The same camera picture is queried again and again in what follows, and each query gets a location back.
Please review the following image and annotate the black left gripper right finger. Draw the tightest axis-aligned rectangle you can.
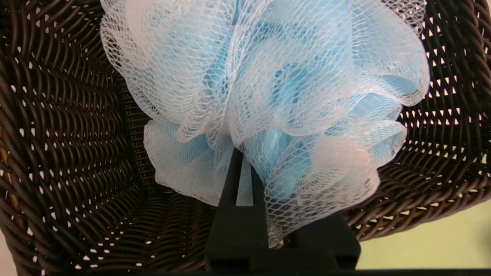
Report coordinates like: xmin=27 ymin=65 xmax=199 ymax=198
xmin=270 ymin=212 xmax=361 ymax=271

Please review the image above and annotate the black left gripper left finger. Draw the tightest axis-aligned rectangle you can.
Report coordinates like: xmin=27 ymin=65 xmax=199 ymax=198
xmin=204 ymin=148 xmax=271 ymax=271

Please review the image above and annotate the blue mesh bath pouf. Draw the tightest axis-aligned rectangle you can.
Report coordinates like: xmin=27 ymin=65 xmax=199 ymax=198
xmin=100 ymin=0 xmax=431 ymax=248

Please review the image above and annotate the dark brown wicker basket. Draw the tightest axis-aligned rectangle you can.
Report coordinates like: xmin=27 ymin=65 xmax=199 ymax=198
xmin=0 ymin=0 xmax=491 ymax=276

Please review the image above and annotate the light green plastic tray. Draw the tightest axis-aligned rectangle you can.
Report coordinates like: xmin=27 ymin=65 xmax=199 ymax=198
xmin=356 ymin=199 xmax=491 ymax=269

